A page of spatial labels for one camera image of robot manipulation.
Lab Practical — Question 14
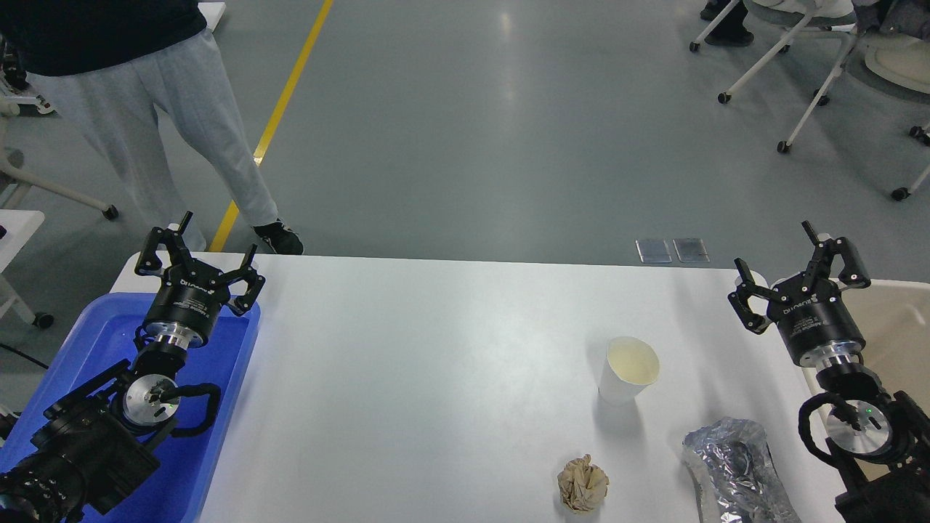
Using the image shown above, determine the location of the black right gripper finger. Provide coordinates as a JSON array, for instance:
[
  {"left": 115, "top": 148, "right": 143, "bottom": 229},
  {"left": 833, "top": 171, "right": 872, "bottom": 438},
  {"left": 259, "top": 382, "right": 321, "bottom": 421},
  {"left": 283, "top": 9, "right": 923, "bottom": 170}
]
[
  {"left": 728, "top": 258, "right": 785, "bottom": 335},
  {"left": 801, "top": 221, "right": 872, "bottom": 291}
]

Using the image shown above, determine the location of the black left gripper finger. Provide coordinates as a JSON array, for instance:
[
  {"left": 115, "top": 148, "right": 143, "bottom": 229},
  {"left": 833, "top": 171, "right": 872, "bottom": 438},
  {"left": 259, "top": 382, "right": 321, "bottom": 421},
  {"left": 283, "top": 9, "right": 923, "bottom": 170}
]
[
  {"left": 215, "top": 244, "right": 266, "bottom": 317},
  {"left": 135, "top": 211, "right": 195, "bottom": 278}
]

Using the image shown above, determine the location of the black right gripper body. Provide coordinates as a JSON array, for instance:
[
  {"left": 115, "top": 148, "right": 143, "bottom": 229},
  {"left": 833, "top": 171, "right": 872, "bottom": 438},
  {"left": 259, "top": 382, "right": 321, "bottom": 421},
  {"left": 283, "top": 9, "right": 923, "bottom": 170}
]
[{"left": 772, "top": 280, "right": 866, "bottom": 368}]

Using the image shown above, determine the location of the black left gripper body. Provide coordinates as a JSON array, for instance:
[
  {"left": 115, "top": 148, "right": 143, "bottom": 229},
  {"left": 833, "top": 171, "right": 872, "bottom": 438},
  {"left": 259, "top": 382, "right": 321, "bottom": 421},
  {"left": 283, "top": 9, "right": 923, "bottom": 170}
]
[{"left": 142, "top": 267, "right": 230, "bottom": 348}]

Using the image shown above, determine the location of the white paper cup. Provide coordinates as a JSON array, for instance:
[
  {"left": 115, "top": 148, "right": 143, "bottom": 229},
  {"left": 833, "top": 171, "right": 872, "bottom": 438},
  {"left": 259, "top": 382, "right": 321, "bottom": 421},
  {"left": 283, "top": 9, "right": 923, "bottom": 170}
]
[{"left": 598, "top": 336, "right": 661, "bottom": 406}]

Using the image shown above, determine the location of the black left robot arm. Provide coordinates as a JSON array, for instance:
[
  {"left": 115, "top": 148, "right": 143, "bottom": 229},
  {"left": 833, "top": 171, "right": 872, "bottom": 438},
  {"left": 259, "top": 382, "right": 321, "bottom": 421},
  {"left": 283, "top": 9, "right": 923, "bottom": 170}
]
[{"left": 2, "top": 212, "right": 265, "bottom": 522}]

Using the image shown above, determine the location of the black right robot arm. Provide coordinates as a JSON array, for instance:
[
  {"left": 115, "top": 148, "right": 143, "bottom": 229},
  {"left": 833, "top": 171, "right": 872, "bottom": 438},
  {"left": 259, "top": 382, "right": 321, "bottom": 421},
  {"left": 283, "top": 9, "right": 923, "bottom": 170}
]
[{"left": 728, "top": 221, "right": 929, "bottom": 522}]

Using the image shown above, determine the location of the beige plastic bin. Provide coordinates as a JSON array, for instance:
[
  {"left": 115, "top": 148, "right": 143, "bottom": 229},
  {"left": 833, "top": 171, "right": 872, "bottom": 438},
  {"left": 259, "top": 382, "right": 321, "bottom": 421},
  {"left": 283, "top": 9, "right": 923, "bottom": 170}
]
[{"left": 803, "top": 279, "right": 930, "bottom": 480}]

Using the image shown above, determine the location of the right metal floor plate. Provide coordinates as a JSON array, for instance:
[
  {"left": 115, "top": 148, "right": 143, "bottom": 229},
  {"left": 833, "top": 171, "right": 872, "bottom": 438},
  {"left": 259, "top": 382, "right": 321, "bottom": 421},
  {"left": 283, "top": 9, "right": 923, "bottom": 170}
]
[{"left": 672, "top": 238, "right": 710, "bottom": 264}]

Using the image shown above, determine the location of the metal floor plate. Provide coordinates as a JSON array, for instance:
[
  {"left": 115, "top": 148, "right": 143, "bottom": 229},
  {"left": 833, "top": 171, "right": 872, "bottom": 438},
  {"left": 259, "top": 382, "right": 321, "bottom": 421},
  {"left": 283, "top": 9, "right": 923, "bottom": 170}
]
[
  {"left": 635, "top": 238, "right": 672, "bottom": 264},
  {"left": 672, "top": 238, "right": 710, "bottom": 264}
]

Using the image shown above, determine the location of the left metal floor plate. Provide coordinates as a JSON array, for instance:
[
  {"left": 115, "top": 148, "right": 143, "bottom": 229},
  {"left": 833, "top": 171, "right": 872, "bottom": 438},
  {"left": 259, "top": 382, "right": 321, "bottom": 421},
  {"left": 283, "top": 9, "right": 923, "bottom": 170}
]
[{"left": 635, "top": 238, "right": 672, "bottom": 264}]

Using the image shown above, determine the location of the white side table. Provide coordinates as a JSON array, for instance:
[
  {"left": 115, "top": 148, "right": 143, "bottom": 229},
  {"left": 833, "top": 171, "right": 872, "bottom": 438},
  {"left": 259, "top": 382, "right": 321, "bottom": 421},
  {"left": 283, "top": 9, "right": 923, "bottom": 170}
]
[{"left": 1, "top": 209, "right": 55, "bottom": 330}]

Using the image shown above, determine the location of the crumpled silver foil bag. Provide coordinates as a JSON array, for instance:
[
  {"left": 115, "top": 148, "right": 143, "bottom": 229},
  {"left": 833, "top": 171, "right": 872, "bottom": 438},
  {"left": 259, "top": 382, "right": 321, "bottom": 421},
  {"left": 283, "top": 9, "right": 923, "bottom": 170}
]
[{"left": 683, "top": 417, "right": 801, "bottom": 522}]

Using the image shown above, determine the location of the blue plastic bin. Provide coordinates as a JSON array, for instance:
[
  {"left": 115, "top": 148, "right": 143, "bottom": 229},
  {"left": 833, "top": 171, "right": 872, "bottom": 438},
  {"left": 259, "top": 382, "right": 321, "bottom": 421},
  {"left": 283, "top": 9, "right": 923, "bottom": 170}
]
[{"left": 0, "top": 292, "right": 262, "bottom": 523}]

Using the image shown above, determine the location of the person in grey trousers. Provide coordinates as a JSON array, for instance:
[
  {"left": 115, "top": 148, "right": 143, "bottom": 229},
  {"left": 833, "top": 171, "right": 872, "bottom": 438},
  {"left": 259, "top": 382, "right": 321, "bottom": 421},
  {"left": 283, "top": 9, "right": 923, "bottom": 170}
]
[{"left": 2, "top": 1, "right": 304, "bottom": 255}]

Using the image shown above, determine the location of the white chair at left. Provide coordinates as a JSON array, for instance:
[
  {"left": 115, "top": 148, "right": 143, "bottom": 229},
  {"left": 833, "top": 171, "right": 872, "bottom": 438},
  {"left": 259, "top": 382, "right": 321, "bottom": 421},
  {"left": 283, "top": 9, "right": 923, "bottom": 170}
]
[{"left": 0, "top": 94, "right": 119, "bottom": 221}]

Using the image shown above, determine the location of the crumpled brown paper ball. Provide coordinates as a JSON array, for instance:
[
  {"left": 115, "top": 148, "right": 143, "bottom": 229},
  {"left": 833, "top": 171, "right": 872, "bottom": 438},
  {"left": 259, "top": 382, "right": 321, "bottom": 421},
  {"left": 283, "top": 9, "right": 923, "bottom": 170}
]
[{"left": 556, "top": 454, "right": 609, "bottom": 514}]

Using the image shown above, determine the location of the white wheeled office chair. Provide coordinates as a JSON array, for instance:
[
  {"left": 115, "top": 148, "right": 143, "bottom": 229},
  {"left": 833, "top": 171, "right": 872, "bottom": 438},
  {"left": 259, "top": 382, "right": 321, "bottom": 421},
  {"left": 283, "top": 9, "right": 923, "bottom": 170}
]
[{"left": 688, "top": 1, "right": 858, "bottom": 153}]

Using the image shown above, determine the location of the white floor board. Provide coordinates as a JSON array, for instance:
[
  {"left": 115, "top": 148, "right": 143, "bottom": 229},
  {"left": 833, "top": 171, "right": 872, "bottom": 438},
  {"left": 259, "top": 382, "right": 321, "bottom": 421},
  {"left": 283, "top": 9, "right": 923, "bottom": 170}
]
[{"left": 197, "top": 2, "right": 227, "bottom": 32}]

